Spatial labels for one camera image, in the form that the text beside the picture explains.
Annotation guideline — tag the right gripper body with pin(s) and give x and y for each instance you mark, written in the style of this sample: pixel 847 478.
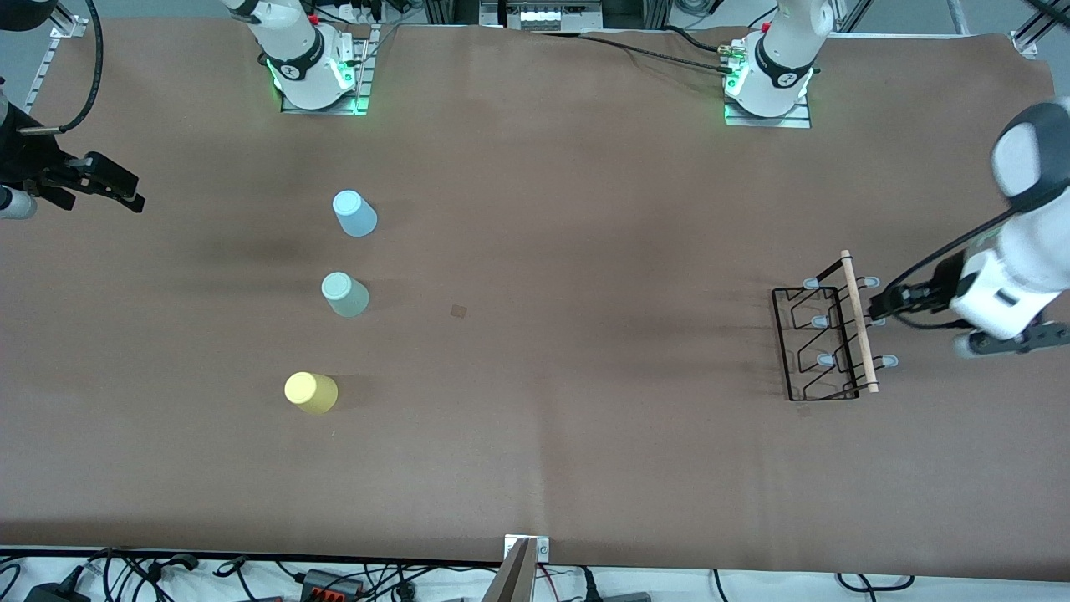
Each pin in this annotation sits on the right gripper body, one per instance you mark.
pixel 25 155

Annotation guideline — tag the pale green plastic cup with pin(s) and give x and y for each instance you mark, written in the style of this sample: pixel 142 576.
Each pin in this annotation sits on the pale green plastic cup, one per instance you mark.
pixel 344 294

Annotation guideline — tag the yellow plastic cup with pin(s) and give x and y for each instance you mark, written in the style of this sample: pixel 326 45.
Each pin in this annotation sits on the yellow plastic cup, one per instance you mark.
pixel 311 393

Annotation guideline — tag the light blue plastic cup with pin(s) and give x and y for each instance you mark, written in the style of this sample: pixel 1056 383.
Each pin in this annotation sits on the light blue plastic cup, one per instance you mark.
pixel 355 216

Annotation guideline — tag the brown table cover sheet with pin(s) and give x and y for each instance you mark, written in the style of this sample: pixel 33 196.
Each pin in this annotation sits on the brown table cover sheet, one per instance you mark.
pixel 585 209

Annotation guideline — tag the dark grey power adapter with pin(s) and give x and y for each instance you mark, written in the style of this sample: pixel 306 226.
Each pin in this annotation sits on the dark grey power adapter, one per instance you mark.
pixel 627 598

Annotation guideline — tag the black power adapter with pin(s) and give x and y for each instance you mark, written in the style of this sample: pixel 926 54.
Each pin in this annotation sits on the black power adapter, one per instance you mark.
pixel 54 595

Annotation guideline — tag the white power strip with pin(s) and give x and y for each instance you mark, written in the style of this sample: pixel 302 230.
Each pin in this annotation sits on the white power strip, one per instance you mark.
pixel 543 17

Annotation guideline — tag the black box with orange connectors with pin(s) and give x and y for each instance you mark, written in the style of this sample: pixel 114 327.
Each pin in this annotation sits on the black box with orange connectors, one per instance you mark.
pixel 330 583

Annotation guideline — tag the aluminium profile rail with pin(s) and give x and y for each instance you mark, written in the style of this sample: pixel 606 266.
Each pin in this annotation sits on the aluminium profile rail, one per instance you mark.
pixel 853 12
pixel 42 79
pixel 960 17
pixel 1026 40

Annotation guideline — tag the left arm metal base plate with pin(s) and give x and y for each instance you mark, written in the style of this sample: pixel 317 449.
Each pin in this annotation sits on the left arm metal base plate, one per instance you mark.
pixel 769 122

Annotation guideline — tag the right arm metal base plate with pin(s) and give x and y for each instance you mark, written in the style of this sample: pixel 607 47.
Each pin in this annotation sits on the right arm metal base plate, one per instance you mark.
pixel 326 110

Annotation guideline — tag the dark equipment frame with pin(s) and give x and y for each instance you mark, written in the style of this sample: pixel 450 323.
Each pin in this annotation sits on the dark equipment frame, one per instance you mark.
pixel 451 10

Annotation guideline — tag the small metal bracket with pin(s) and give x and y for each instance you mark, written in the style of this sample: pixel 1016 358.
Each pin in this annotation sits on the small metal bracket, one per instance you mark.
pixel 542 549

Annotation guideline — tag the grey camera stand beam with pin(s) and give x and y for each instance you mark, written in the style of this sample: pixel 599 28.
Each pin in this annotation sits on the grey camera stand beam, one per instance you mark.
pixel 514 581

